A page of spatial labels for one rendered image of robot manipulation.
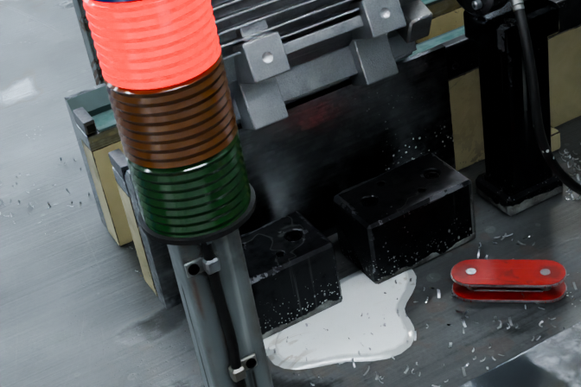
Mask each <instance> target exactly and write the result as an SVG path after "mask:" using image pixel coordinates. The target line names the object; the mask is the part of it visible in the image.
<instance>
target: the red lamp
mask: <svg viewBox="0 0 581 387"><path fill-rule="evenodd" d="M83 7H84V9H85V10H86V18H87V20H88V21H89V23H88V25H89V28H90V30H91V31H92V38H93V39H94V46H95V48H96V50H97V56H98V58H99V65H100V67H101V69H102V75H103V77H104V79H105V80H106V81H107V82H108V83H110V84H112V85H114V86H118V87H122V88H126V89H132V90H150V89H158V88H164V87H167V86H173V85H177V84H180V83H182V82H185V81H187V80H189V79H192V78H194V77H196V76H198V75H199V74H201V73H203V72H205V71H206V70H207V69H209V68H210V67H211V66H212V65H213V64H214V63H215V62H216V61H217V60H218V58H219V57H220V52H221V47H220V44H219V36H218V35H217V27H216V25H215V18H214V15H213V7H212V5H211V0H143V1H138V2H133V3H101V2H97V1H93V0H83Z"/></svg>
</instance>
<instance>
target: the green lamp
mask: <svg viewBox="0 0 581 387"><path fill-rule="evenodd" d="M124 156H125V155H124ZM125 159H126V160H127V165H128V168H129V170H130V175H131V181H132V183H133V186H134V190H135V193H136V196H137V201H138V205H139V208H140V210H141V215H142V218H143V219H144V222H145V224H146V225H147V226H148V227H149V228H150V229H151V230H152V231H154V232H156V233H158V234H160V235H163V236H166V237H171V238H192V237H199V236H202V235H207V234H209V233H212V232H216V231H218V230H220V229H222V228H224V227H227V226H228V225H231V224H232V223H233V222H234V221H235V220H237V219H238V218H239V217H240V216H241V215H242V214H243V213H244V212H245V211H246V209H247V208H248V206H249V204H250V199H251V189H250V185H249V180H248V177H247V172H246V164H245V161H244V156H243V152H242V147H241V144H240V138H239V131H238V127H237V133H236V135H235V137H234V139H233V140H232V141H231V142H230V143H229V144H228V145H227V146H226V147H225V148H224V149H223V150H222V151H220V152H219V153H217V154H216V155H213V156H212V157H210V158H208V159H206V160H204V161H202V162H198V163H196V164H192V165H189V166H185V167H180V168H147V167H143V166H140V165H137V164H136V163H134V162H131V161H130V160H129V159H128V158H127V157H126V156H125Z"/></svg>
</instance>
